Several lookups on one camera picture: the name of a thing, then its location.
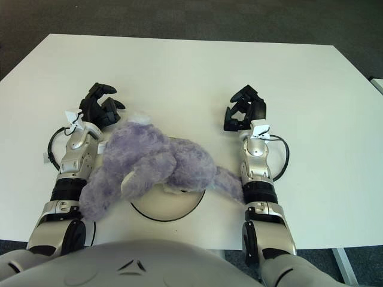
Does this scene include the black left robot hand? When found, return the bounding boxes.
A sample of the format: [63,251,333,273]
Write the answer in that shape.
[78,82,127,132]

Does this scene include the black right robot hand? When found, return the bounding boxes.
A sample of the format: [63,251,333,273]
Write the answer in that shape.
[223,84,268,132]

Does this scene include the purple plush bunny doll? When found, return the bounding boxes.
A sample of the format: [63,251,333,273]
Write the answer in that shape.
[80,111,247,221]

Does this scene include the white plate black rim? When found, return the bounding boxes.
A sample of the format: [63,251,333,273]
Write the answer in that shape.
[129,137,207,222]

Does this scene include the white furniture edge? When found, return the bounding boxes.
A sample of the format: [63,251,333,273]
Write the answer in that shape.
[369,77,383,96]

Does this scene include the grey robot torso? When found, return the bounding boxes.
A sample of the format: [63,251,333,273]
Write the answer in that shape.
[0,237,348,287]

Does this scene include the grey metal table leg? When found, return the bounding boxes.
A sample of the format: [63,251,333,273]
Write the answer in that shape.
[330,247,360,286]

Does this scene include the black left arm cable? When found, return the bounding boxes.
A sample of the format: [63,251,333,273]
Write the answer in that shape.
[47,125,97,246]

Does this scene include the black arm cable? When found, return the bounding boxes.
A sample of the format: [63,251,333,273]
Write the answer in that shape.
[47,125,97,246]
[266,134,290,182]

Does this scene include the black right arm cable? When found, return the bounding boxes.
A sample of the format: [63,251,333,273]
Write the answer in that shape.
[266,134,290,182]

